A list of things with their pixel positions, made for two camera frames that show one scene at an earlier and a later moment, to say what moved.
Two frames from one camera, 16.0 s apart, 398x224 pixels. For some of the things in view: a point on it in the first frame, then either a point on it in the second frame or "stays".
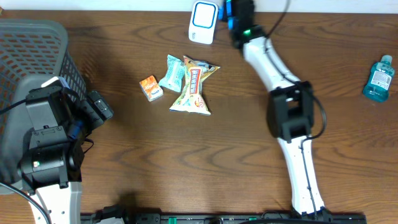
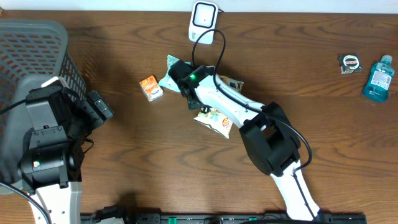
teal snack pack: (174, 77) stays
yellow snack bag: (193, 99) → (215, 119)
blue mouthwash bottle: (378, 84) stays
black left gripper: (86, 109) stays
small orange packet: (151, 88) stays
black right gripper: (252, 7) → (193, 106)
